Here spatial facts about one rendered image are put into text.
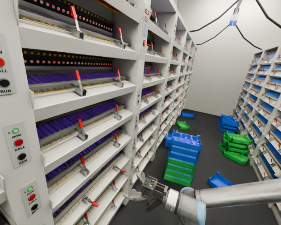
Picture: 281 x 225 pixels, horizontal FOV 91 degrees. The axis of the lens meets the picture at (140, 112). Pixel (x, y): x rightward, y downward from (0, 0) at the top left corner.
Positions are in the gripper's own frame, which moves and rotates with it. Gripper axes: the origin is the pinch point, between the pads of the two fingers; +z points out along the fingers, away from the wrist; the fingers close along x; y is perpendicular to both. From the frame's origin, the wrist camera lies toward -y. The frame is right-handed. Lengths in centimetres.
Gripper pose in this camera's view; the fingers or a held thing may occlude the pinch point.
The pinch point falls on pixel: (129, 184)
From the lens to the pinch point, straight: 82.5
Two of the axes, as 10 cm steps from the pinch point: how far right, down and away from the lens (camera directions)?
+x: -4.3, 2.8, -8.6
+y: 0.6, -9.4, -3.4
